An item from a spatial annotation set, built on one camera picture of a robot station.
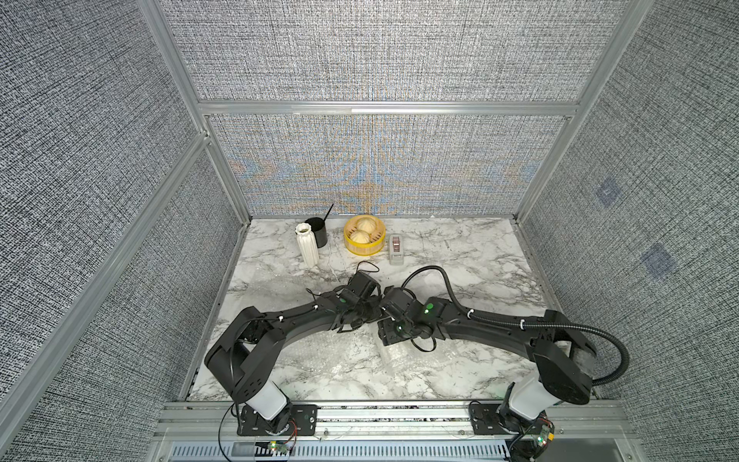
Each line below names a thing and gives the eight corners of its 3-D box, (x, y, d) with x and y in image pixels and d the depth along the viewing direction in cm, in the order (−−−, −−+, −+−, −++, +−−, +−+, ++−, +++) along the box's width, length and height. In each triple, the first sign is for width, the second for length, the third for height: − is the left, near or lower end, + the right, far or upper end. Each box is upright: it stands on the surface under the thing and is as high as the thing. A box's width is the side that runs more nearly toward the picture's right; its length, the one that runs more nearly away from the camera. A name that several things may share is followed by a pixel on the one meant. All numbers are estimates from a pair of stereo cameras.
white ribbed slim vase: (303, 268, 107) (293, 236, 93) (305, 254, 110) (296, 222, 97) (318, 268, 107) (310, 236, 93) (319, 254, 110) (312, 222, 97)
